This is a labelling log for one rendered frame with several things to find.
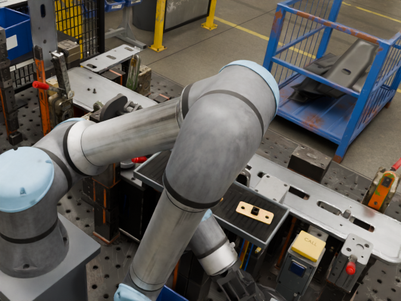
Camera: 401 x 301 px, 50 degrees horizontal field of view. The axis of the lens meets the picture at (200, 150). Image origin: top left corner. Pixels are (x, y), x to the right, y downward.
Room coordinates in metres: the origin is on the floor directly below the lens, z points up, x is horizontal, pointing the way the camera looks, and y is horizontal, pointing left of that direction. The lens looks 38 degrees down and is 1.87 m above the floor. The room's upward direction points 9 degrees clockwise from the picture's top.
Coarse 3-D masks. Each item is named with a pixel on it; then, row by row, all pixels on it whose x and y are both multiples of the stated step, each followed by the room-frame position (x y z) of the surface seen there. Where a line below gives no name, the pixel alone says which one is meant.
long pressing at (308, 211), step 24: (72, 72) 1.50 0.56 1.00; (96, 96) 1.35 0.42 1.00; (144, 96) 1.41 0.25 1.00; (264, 168) 1.09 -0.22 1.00; (288, 192) 0.99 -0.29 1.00; (312, 192) 1.01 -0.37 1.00; (336, 192) 1.03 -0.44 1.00; (312, 216) 0.90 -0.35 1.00; (336, 216) 0.92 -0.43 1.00; (360, 216) 0.94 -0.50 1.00; (384, 216) 0.95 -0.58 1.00; (384, 240) 0.86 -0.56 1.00
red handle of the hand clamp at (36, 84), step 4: (32, 84) 1.14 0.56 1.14; (36, 84) 1.14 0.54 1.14; (40, 84) 1.15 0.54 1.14; (44, 84) 1.17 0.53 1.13; (40, 88) 1.15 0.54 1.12; (44, 88) 1.16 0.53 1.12; (48, 88) 1.18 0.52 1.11; (52, 88) 1.19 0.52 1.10; (56, 88) 1.21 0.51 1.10; (60, 88) 1.23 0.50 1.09; (60, 92) 1.22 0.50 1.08; (64, 92) 1.24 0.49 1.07
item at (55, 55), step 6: (54, 54) 1.22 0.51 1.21; (60, 54) 1.23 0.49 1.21; (66, 54) 1.25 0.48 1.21; (54, 60) 1.21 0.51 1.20; (60, 60) 1.22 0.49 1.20; (54, 66) 1.23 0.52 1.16; (60, 66) 1.22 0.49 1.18; (60, 72) 1.22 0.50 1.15; (66, 72) 1.24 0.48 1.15; (60, 78) 1.23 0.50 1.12; (66, 78) 1.24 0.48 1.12; (60, 84) 1.24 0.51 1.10; (66, 84) 1.23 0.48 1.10; (66, 90) 1.23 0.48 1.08; (66, 96) 1.24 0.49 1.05
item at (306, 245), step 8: (304, 232) 0.68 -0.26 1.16; (296, 240) 0.65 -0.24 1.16; (304, 240) 0.66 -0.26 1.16; (312, 240) 0.66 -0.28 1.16; (320, 240) 0.66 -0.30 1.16; (296, 248) 0.63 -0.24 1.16; (304, 248) 0.63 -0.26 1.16; (312, 248) 0.64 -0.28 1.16; (320, 248) 0.64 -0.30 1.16; (304, 256) 0.62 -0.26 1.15; (312, 256) 0.61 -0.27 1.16
